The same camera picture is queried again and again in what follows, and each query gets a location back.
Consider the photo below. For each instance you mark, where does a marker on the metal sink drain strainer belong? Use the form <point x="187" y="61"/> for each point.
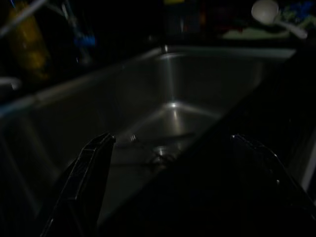
<point x="161" y="155"/>

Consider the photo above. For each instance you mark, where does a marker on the yellow oil bottle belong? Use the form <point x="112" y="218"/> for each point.
<point x="29" y="42"/>

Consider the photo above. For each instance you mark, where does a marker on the stainless steel sink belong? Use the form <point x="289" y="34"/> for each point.
<point x="148" y="93"/>

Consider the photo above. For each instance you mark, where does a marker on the metal sink faucet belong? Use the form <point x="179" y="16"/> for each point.
<point x="79" y="32"/>

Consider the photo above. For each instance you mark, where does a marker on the pale green cloth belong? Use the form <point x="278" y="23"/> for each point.
<point x="251" y="33"/>

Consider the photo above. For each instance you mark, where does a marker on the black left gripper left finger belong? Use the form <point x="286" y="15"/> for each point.
<point x="81" y="182"/>

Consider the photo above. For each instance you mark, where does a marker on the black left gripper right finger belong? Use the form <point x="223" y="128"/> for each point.
<point x="271" y="182"/>

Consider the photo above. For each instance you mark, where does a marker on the white ladle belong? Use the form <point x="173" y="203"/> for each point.
<point x="265" y="11"/>

